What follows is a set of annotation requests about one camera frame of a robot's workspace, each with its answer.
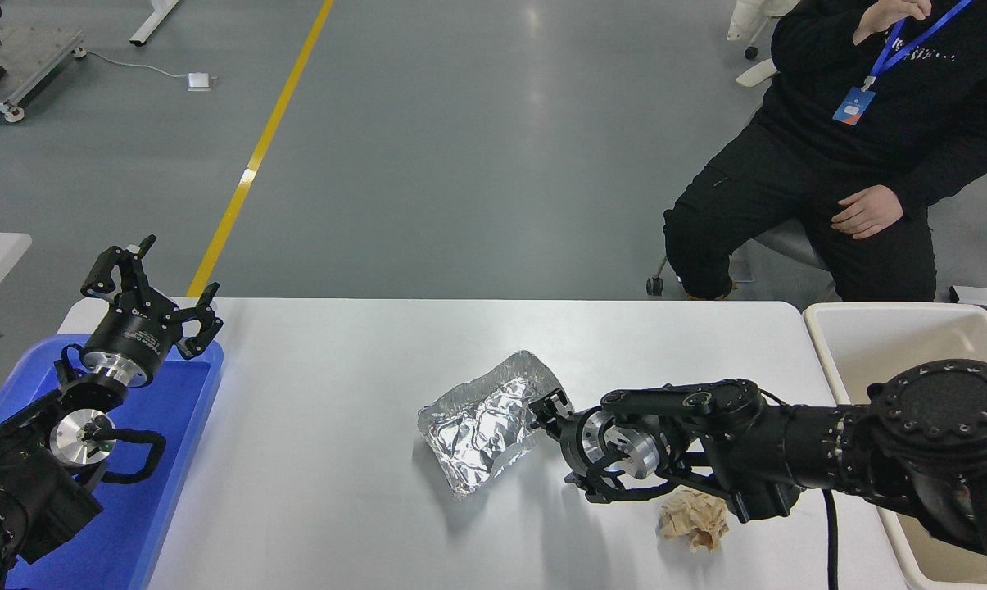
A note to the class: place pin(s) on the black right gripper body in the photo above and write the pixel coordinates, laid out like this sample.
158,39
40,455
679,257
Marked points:
573,447

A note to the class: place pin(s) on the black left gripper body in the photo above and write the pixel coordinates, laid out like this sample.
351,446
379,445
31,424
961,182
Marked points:
137,336

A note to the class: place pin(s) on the foil tray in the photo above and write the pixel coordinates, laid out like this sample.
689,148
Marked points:
477,434

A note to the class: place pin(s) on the tan paper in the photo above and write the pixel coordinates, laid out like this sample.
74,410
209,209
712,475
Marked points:
694,524

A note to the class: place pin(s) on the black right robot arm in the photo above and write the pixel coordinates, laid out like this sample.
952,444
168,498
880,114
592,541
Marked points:
788,442

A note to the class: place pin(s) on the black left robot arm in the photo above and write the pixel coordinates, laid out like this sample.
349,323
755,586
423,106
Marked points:
18,492

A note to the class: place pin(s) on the person's left hand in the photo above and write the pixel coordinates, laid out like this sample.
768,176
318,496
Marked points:
868,211

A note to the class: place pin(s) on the person's right hand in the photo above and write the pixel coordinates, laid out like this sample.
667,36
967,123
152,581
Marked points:
890,12

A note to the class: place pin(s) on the blue plastic tray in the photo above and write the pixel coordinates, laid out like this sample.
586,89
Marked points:
174,426

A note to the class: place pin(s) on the white power adapter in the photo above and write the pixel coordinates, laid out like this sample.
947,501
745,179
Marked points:
200,81

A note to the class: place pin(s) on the metal wheeled platform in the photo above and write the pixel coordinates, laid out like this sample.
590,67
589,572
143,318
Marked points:
43,49

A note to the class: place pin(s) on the white desk leg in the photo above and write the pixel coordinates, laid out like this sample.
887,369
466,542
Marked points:
153,23

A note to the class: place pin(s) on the grey office chair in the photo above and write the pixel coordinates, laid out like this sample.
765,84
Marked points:
788,242

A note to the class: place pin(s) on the large pale bin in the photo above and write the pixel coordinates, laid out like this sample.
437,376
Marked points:
870,344

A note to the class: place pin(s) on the person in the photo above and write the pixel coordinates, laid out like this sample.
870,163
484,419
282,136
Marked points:
788,164

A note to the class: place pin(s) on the white chair armrest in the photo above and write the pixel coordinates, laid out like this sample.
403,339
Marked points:
759,74

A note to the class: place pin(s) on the white flat board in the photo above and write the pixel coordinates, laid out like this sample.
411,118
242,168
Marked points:
984,297

